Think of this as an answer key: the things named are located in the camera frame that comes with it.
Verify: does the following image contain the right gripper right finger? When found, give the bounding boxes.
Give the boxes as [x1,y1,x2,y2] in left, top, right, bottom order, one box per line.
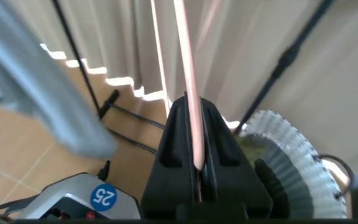
[199,96,273,219]

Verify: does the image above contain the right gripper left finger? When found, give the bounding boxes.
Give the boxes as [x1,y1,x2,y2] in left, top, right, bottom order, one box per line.
[139,91,199,219]

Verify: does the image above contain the pink clothes hanger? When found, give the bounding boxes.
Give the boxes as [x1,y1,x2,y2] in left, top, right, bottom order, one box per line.
[172,0,222,202]

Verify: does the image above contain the pale grey shorts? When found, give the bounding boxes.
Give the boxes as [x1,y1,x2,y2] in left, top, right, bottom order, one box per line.
[0,0,120,160]

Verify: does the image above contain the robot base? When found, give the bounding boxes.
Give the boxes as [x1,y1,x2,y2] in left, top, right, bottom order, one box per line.
[0,160,141,220]

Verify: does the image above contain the white laundry basket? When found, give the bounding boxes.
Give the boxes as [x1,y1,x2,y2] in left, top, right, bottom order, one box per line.
[234,109,356,219]

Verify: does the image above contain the black clothes rack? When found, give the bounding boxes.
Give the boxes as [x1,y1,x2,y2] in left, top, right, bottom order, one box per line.
[51,0,337,155]

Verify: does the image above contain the green garment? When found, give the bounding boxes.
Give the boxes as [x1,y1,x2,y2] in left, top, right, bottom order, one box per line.
[236,136,267,167]

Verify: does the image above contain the beige curtain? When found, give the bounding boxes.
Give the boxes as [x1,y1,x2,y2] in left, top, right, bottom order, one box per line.
[6,0,358,174]

